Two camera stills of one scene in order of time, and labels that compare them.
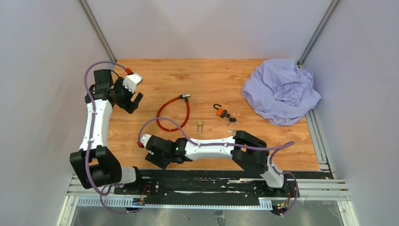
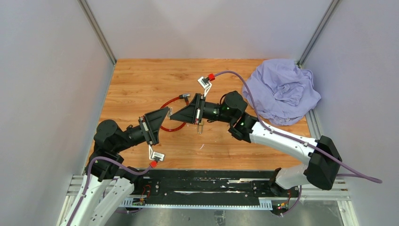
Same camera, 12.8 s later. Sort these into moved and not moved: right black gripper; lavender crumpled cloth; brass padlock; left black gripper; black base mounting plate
Moved: left black gripper; right black gripper
Not moved: brass padlock; lavender crumpled cloth; black base mounting plate
